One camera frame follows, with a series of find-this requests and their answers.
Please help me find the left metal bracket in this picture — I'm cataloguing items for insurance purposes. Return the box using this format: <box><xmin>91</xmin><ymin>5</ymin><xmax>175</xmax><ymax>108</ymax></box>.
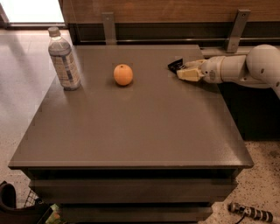
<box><xmin>101</xmin><ymin>12</ymin><xmax>117</xmax><ymax>45</ymax></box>

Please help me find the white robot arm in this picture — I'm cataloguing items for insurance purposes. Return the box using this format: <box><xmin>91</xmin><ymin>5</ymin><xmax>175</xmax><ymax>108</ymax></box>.
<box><xmin>176</xmin><ymin>45</ymin><xmax>280</xmax><ymax>98</ymax></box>

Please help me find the grey drawer cabinet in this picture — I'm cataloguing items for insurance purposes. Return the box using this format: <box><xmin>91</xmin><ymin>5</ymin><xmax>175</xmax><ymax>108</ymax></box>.
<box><xmin>10</xmin><ymin>45</ymin><xmax>253</xmax><ymax>223</ymax></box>

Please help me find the black rxbar chocolate wrapper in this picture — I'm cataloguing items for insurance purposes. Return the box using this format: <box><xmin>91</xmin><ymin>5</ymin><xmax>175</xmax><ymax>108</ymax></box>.
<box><xmin>168</xmin><ymin>59</ymin><xmax>186</xmax><ymax>74</ymax></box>

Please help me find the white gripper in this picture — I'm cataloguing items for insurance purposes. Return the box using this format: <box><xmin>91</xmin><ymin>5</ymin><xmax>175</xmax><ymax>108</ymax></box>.
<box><xmin>177</xmin><ymin>56</ymin><xmax>225</xmax><ymax>83</ymax></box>

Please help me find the black white striped tool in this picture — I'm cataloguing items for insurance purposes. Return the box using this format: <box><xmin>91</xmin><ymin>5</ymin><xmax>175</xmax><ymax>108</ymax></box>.
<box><xmin>227</xmin><ymin>202</ymin><xmax>280</xmax><ymax>224</ymax></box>

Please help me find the clear blue plastic water bottle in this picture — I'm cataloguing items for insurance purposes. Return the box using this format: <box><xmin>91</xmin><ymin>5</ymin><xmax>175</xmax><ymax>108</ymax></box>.
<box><xmin>48</xmin><ymin>27</ymin><xmax>81</xmax><ymax>91</ymax></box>

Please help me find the orange fruit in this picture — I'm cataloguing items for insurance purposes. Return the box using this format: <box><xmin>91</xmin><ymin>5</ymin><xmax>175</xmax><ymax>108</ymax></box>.
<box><xmin>113</xmin><ymin>64</ymin><xmax>133</xmax><ymax>86</ymax></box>

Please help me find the right metal bracket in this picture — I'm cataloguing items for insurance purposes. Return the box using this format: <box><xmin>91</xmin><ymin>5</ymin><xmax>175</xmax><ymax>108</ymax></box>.
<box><xmin>225</xmin><ymin>9</ymin><xmax>251</xmax><ymax>53</ymax></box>

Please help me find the metal bracket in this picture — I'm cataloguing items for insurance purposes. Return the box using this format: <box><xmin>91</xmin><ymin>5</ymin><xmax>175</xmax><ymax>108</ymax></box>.
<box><xmin>225</xmin><ymin>9</ymin><xmax>251</xmax><ymax>53</ymax></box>
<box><xmin>101</xmin><ymin>12</ymin><xmax>117</xmax><ymax>45</ymax></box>

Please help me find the black wire basket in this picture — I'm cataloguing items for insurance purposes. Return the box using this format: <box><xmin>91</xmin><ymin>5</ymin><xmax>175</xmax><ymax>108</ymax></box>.
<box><xmin>0</xmin><ymin>180</ymin><xmax>56</xmax><ymax>224</ymax></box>

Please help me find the green snack package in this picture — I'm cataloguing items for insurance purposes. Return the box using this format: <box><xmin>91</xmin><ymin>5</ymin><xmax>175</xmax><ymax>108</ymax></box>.
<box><xmin>45</xmin><ymin>204</ymin><xmax>67</xmax><ymax>224</ymax></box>

